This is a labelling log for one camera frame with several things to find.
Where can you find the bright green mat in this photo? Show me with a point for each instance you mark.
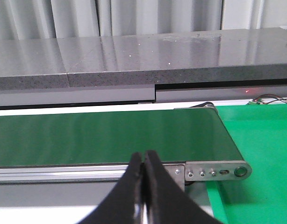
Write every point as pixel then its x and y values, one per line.
pixel 260 132

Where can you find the white pleated curtain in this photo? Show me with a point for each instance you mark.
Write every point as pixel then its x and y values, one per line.
pixel 35 19

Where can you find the grey stone counter slab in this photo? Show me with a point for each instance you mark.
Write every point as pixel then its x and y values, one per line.
pixel 174 67

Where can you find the aluminium conveyor side rail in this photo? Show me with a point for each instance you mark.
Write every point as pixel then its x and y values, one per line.
pixel 189 171

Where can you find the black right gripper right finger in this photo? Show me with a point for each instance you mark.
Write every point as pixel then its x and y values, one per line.
pixel 166 202

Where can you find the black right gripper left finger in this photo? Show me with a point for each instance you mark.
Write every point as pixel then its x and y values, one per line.
pixel 123 205

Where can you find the green conveyor belt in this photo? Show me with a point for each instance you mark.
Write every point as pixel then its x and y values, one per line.
pixel 195 134

